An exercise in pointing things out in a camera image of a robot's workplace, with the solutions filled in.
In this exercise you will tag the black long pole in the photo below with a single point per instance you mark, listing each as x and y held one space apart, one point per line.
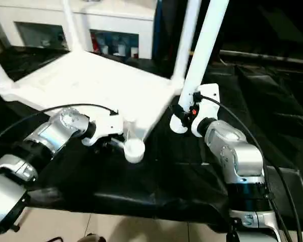
267 55

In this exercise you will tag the black metal table leg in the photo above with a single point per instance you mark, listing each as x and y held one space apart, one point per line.
16 227

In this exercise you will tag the small white cup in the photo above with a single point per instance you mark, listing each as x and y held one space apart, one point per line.
105 49

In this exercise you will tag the white cabinet with glass doors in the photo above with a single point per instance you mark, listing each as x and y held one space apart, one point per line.
116 15

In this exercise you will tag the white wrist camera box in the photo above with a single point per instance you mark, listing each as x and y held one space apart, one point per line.
108 126
207 100

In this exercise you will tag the red packet in cabinet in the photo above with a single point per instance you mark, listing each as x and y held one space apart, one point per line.
94 44

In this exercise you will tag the patterned white jar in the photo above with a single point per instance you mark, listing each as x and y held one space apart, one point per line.
120 50

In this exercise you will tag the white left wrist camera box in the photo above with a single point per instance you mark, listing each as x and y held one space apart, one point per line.
108 126

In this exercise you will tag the small white jar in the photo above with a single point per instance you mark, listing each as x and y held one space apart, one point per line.
134 52

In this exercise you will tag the black glossy mat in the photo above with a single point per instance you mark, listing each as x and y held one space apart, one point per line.
255 113

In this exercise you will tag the white plastic table top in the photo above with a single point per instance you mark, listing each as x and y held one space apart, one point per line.
91 83

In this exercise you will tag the black backdrop cloth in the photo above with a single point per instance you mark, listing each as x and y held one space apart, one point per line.
267 22

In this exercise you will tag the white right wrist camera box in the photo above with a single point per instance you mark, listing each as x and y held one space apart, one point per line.
207 100

